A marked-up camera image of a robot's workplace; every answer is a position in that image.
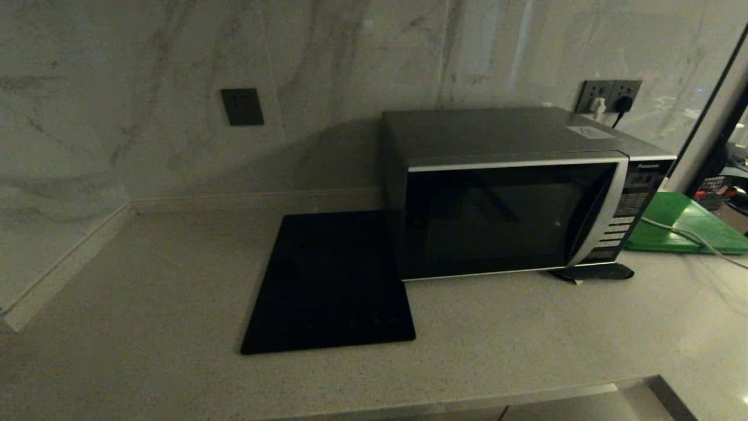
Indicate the silver black microwave oven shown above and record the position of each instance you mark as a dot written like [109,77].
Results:
[497,131]

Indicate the black glass induction cooktop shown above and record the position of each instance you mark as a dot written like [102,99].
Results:
[327,286]

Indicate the black foam pad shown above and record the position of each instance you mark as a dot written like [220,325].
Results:
[602,272]

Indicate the white power plug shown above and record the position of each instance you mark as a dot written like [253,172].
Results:
[597,108]

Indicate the black power plug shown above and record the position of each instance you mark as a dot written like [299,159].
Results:
[623,105]

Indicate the white cabinet front panel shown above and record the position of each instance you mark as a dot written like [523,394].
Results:
[584,409]

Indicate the green plastic cutting board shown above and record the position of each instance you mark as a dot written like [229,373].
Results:
[686,225]

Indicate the dark single wall socket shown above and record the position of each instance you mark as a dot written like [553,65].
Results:
[242,107]

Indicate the dark double wall socket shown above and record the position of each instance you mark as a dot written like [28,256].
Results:
[610,89]

